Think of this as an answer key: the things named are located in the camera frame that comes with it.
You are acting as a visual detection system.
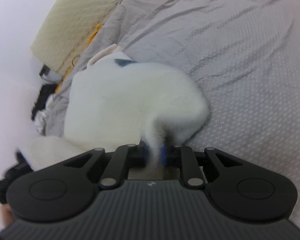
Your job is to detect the yellow pillow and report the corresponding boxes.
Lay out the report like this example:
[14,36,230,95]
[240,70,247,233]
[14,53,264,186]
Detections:
[55,23,103,94]

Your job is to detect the white clothes pile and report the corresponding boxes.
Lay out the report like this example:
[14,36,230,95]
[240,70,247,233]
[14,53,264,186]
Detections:
[33,94,55,135]

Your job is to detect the black clothes pile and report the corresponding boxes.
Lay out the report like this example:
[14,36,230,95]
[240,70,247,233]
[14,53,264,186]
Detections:
[31,83,58,121]

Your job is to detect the cream quilted headboard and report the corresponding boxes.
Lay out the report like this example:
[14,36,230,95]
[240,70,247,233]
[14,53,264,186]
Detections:
[31,0,123,75]

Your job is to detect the person left hand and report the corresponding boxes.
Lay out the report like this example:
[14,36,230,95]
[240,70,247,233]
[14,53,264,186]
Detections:
[0,204,15,228]

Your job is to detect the white striped fleece sweater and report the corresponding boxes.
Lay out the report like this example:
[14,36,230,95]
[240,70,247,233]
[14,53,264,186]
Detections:
[21,44,210,179]

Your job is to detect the grey bed duvet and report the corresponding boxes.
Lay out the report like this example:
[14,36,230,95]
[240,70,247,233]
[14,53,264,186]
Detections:
[41,0,300,233]

